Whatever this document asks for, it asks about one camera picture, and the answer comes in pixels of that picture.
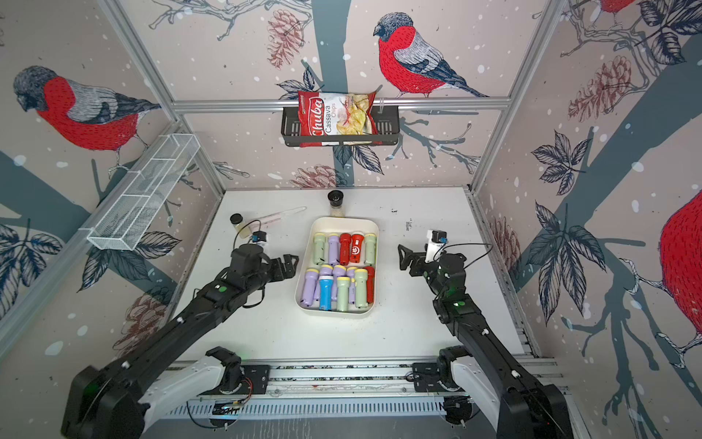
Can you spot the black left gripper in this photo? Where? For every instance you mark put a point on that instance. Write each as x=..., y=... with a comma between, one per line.
x=280, y=273

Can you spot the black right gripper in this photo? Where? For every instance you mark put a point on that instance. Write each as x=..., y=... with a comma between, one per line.
x=419, y=262

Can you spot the red flashlight back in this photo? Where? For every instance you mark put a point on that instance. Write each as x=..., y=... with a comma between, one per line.
x=371, y=274

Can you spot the green flashlight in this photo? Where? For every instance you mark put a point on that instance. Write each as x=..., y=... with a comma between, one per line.
x=361, y=277
x=319, y=244
x=371, y=242
x=343, y=284

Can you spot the blue flashlight back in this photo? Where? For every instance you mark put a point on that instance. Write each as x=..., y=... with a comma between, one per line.
x=326, y=283

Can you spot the short red flashlight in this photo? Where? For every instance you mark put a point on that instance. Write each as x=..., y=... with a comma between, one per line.
x=356, y=247

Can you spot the cream plastic storage tray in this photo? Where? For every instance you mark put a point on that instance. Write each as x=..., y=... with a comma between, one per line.
x=329, y=225

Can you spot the long red flashlight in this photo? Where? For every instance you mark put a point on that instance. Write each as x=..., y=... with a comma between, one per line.
x=345, y=246

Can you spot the green flashlight front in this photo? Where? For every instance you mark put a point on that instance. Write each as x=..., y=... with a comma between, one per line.
x=361, y=277

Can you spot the purple flashlight yellow head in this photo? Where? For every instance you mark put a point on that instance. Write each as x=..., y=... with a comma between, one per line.
x=326, y=270

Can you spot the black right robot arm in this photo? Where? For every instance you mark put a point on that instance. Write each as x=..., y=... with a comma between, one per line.
x=515, y=402

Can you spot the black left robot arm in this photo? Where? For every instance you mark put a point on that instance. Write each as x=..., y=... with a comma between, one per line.
x=129, y=395

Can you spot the small spice jar black lid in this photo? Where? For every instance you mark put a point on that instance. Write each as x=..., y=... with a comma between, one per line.
x=240, y=225

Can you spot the large spice jar black lid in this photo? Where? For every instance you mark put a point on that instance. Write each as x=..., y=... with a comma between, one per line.
x=336, y=200

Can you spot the red cassava chips bag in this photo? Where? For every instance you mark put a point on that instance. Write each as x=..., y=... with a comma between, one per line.
x=333, y=114

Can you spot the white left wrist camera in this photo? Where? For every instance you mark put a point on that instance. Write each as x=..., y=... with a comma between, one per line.
x=259, y=238

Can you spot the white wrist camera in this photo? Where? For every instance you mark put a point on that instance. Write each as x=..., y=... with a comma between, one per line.
x=259, y=238
x=437, y=240

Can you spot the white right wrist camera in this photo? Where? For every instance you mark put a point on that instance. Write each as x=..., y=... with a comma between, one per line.
x=437, y=240

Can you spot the pink handled metal tongs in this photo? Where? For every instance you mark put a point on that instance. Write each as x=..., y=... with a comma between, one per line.
x=278, y=216

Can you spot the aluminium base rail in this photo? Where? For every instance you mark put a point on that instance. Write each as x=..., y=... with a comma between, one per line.
x=279, y=390

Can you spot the black wall basket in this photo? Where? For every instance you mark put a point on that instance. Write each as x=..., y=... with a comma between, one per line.
x=380, y=127

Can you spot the white wire mesh shelf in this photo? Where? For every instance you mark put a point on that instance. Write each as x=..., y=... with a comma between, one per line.
x=128, y=218

